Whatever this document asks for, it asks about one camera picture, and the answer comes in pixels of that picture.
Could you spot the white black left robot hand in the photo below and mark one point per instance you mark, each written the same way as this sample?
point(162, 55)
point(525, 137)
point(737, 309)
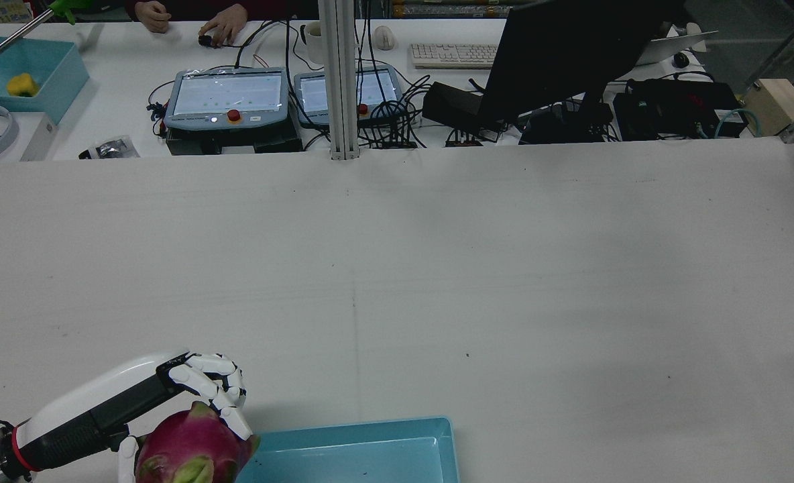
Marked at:
point(102, 402)

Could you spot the pink dragon fruit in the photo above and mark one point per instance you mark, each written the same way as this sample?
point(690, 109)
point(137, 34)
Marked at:
point(189, 449)

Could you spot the clear plastic bag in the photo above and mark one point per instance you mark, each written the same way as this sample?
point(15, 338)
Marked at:
point(110, 149)

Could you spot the white cardboard box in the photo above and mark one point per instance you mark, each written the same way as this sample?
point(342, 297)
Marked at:
point(38, 137)

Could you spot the light blue plastic bin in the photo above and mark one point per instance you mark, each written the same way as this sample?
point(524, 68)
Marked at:
point(370, 463)

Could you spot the dark equipment box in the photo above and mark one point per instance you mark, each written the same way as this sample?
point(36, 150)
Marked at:
point(269, 142)

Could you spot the yellow toy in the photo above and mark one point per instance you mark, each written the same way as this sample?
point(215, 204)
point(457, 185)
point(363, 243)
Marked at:
point(23, 85)

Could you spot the teal storage bin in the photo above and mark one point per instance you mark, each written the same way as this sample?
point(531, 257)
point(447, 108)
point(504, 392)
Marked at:
point(62, 74)

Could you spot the large grey teach pendant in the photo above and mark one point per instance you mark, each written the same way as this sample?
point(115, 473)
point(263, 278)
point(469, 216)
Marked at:
point(226, 94)

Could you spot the metal rod with green tip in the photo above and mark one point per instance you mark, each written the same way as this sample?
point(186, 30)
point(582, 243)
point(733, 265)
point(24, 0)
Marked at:
point(1, 41)

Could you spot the small black controller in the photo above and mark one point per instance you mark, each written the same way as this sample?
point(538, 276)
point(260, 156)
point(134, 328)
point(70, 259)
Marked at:
point(205, 40)

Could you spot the clenched person hand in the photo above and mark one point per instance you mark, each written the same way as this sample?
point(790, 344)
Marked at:
point(152, 15)

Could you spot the black power strip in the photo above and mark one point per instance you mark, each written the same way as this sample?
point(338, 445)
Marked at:
point(398, 143)
point(464, 142)

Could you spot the open person hand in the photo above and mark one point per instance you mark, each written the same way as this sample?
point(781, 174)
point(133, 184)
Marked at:
point(226, 27)

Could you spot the white mug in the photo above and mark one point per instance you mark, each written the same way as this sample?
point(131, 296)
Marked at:
point(314, 43)

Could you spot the black power adapter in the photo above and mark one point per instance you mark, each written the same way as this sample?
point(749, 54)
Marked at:
point(450, 104)

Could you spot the white computer mouse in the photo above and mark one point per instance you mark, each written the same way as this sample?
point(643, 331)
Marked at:
point(384, 38)

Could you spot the white keyboard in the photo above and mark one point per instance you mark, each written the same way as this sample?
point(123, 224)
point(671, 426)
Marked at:
point(450, 56)

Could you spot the yellow packaged boxes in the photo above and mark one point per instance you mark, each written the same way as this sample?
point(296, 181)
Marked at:
point(450, 11)

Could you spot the black monitor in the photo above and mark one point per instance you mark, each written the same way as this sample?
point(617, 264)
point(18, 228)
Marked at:
point(558, 54)

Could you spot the silver laptop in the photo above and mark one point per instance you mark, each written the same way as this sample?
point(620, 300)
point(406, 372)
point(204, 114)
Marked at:
point(672, 47)

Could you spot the black computer mouse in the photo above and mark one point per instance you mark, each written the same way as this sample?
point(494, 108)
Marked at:
point(681, 60)

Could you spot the wooden box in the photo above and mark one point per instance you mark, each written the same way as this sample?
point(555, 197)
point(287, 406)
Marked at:
point(772, 100)

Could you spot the aluminium extrusion post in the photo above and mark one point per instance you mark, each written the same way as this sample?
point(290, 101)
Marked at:
point(340, 80)

